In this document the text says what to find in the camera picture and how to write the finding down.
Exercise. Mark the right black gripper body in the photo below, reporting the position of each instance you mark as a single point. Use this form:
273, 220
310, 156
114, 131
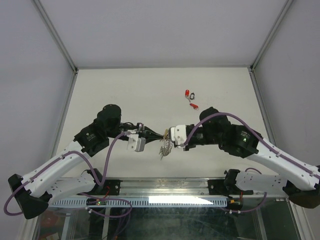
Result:
199, 137

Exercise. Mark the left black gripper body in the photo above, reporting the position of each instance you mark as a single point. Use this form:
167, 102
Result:
140, 126

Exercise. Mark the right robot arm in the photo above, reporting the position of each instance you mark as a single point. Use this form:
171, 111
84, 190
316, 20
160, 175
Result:
292, 178

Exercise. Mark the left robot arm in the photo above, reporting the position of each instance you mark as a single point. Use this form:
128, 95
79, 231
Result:
70, 171

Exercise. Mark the black key tag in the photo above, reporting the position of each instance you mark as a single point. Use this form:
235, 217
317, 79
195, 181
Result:
192, 96

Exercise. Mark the red tag key upper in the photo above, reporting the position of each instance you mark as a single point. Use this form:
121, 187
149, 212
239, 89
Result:
187, 95

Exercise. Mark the red tag with ring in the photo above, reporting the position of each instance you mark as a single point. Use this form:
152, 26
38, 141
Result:
194, 106

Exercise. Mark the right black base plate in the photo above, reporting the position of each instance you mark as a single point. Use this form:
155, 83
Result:
217, 187

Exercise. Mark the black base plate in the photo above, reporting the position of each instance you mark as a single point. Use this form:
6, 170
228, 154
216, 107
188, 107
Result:
111, 187
217, 187

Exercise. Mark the aluminium mounting rail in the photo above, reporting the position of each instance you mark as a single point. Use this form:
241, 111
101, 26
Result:
129, 187

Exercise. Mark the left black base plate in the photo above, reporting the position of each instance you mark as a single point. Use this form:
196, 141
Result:
111, 187

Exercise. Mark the white slotted cable duct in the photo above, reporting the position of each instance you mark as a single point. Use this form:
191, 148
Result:
155, 201

